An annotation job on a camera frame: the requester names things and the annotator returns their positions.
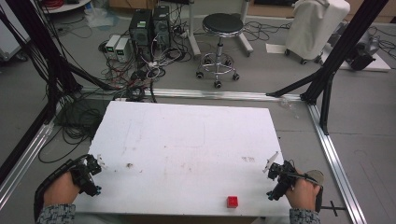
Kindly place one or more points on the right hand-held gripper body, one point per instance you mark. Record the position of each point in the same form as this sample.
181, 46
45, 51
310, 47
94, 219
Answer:
281, 180

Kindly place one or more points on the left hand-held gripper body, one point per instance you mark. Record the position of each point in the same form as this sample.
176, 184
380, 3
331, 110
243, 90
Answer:
85, 177

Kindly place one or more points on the clear plastic bag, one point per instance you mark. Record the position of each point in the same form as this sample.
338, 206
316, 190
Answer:
101, 17

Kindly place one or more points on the black frame post with braces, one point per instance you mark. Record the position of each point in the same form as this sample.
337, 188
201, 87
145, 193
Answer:
345, 53

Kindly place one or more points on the slim black computer tower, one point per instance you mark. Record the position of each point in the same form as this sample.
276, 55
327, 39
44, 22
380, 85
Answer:
162, 26

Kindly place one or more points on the round white table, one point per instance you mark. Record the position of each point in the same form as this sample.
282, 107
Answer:
67, 6

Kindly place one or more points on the large black computer tower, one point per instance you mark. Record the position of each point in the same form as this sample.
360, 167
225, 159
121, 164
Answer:
140, 34

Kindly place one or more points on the black round stool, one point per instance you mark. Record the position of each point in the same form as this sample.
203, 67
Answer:
221, 25

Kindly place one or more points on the white flat floor board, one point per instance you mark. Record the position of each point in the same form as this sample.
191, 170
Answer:
376, 63

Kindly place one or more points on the red cube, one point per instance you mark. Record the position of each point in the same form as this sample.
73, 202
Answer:
232, 202

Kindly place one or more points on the black device on floor board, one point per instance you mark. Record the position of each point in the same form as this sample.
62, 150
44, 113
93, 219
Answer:
362, 60

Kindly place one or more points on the person's left hand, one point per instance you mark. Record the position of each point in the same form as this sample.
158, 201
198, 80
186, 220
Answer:
60, 189

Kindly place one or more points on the white covered machine on wheels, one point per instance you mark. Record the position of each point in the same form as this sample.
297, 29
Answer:
314, 28

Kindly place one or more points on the person's right hand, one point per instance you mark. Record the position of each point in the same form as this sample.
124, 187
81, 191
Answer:
303, 194

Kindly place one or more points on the white power supply box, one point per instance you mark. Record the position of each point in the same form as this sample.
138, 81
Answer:
112, 45
122, 49

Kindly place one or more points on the aluminium floor rail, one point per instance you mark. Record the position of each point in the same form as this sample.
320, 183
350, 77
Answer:
218, 94
21, 165
336, 161

